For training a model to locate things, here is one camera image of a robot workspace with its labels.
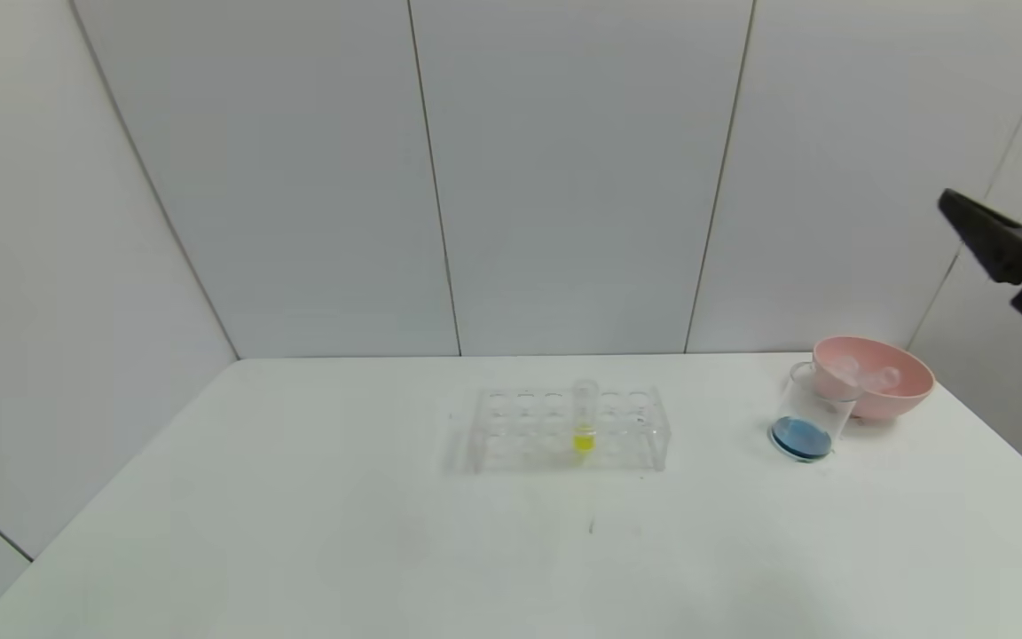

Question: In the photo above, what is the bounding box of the test tube with blue pigment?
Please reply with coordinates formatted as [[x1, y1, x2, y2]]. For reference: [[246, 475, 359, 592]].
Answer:
[[862, 365, 903, 397]]

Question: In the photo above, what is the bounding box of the test tube with yellow pigment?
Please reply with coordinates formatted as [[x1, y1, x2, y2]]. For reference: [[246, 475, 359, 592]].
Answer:
[[571, 377, 599, 454]]

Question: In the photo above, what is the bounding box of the clear acrylic test tube rack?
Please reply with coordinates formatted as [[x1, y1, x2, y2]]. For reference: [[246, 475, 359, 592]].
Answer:
[[467, 384, 672, 474]]

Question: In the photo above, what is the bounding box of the pink bowl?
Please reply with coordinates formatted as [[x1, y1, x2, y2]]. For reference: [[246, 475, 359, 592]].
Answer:
[[811, 335, 935, 420]]

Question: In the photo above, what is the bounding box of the clear glass beaker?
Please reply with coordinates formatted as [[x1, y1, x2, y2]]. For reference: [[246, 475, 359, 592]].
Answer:
[[768, 359, 860, 464]]

